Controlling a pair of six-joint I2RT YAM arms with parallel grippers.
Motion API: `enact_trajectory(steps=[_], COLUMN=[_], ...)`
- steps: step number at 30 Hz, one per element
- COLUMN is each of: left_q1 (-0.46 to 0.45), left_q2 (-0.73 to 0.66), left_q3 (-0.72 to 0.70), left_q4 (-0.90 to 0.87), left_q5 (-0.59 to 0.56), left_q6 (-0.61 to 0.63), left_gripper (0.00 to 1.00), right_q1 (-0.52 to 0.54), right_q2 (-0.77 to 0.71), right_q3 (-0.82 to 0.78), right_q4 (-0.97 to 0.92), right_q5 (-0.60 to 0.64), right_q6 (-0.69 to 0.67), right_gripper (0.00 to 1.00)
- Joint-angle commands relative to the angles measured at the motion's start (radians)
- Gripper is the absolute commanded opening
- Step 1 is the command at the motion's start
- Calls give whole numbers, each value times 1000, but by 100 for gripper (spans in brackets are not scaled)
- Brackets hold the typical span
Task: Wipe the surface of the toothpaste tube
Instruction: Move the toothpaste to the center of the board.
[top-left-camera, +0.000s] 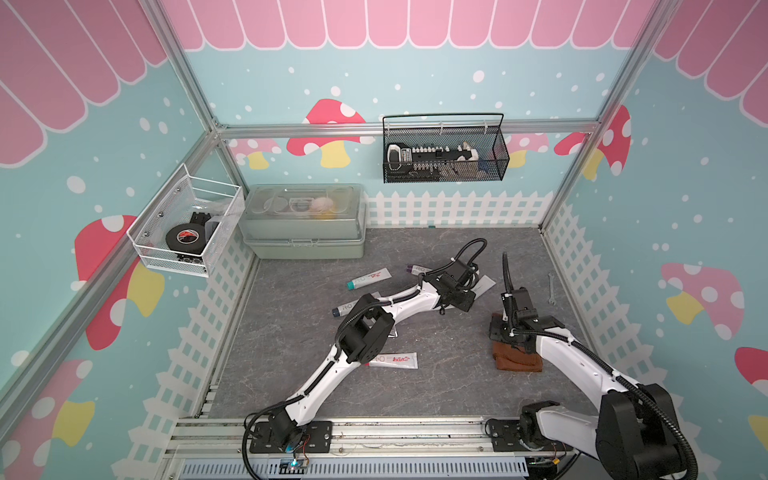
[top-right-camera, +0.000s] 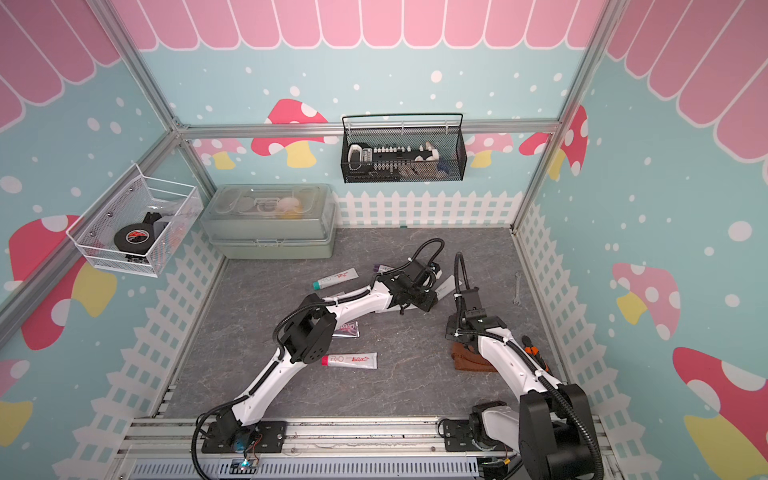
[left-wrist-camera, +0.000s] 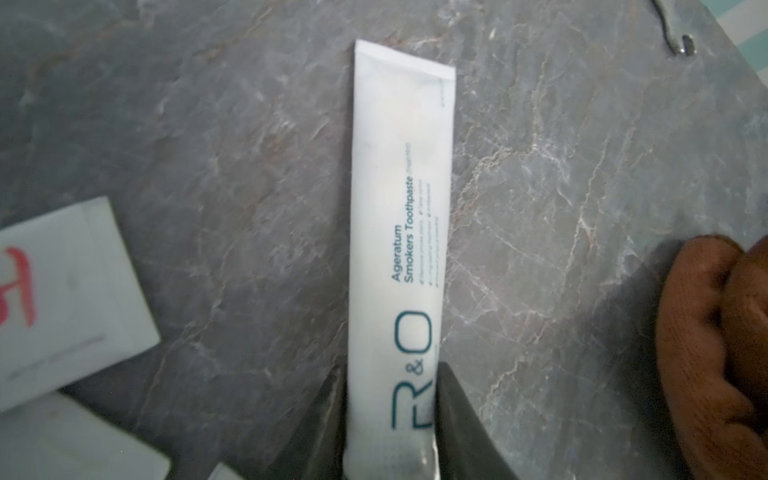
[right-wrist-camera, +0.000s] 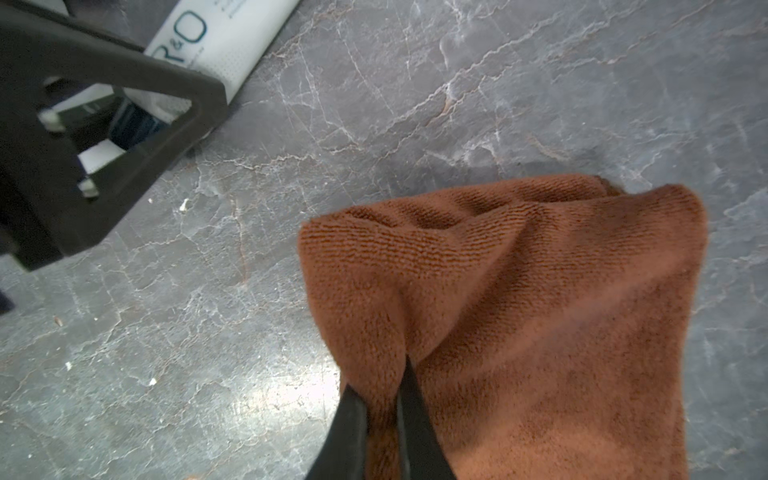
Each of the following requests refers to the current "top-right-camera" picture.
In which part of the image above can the white wire basket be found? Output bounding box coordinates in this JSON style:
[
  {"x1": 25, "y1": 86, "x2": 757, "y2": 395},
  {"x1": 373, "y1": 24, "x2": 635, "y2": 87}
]
[{"x1": 66, "y1": 165, "x2": 203, "y2": 278}]

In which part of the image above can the black wire mesh basket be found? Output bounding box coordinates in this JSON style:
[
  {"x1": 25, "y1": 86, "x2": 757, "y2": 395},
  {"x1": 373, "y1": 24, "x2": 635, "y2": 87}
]
[{"x1": 340, "y1": 113, "x2": 467, "y2": 184}]

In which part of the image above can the silver wrench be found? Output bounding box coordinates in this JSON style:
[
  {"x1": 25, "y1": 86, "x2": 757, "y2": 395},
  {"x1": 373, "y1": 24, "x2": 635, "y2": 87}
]
[{"x1": 513, "y1": 271, "x2": 522, "y2": 306}]

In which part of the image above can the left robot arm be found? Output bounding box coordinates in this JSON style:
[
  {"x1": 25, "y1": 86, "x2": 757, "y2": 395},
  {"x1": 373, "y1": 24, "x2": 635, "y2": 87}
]
[{"x1": 191, "y1": 238, "x2": 445, "y2": 452}]

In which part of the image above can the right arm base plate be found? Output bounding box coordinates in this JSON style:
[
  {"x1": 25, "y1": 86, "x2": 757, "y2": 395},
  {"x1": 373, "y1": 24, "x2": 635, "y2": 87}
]
[{"x1": 436, "y1": 418, "x2": 509, "y2": 453}]

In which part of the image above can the orange handled tool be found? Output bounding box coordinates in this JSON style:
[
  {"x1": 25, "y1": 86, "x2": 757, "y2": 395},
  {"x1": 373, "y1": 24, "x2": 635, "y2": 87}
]
[{"x1": 521, "y1": 335, "x2": 551, "y2": 373}]

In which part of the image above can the red cap toothpaste tube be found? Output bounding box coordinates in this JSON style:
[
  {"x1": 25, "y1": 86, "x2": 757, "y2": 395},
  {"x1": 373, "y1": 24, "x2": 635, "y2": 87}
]
[{"x1": 321, "y1": 353, "x2": 378, "y2": 370}]

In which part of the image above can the dark cap toothpaste tube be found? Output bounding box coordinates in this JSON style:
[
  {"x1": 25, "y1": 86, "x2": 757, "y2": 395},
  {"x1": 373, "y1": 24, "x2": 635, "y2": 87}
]
[{"x1": 434, "y1": 275, "x2": 456, "y2": 301}]

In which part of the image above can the silver foil toothpaste tube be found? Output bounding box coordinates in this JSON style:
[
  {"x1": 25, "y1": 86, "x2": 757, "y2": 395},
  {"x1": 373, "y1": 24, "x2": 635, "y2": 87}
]
[{"x1": 333, "y1": 321, "x2": 360, "y2": 338}]

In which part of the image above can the teal cap toothpaste tube upper-left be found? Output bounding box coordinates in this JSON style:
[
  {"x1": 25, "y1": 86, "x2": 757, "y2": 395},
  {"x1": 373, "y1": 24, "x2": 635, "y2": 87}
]
[{"x1": 313, "y1": 268, "x2": 359, "y2": 290}]

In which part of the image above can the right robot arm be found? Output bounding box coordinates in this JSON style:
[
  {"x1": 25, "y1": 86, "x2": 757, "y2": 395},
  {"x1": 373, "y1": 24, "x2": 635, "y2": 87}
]
[{"x1": 446, "y1": 253, "x2": 605, "y2": 479}]

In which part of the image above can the green plastic storage box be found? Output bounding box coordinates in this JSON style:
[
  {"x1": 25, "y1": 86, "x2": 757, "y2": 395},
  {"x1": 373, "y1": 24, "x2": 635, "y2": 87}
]
[{"x1": 200, "y1": 183, "x2": 337, "y2": 260}]

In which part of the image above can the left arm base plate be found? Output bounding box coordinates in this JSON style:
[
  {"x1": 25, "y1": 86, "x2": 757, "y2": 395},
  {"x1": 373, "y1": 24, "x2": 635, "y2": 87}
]
[{"x1": 201, "y1": 421, "x2": 288, "y2": 455}]

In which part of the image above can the black power strip in basket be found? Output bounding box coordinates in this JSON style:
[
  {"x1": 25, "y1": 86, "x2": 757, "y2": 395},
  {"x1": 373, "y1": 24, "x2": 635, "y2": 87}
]
[{"x1": 345, "y1": 143, "x2": 441, "y2": 177}]

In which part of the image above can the brown microfiber cloth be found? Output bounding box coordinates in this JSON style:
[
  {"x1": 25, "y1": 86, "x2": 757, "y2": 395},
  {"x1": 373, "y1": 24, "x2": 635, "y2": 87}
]
[{"x1": 451, "y1": 343, "x2": 497, "y2": 373}]

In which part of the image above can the black tape roll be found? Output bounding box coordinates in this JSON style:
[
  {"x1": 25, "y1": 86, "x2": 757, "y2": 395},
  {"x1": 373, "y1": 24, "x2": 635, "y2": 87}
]
[{"x1": 113, "y1": 223, "x2": 156, "y2": 255}]

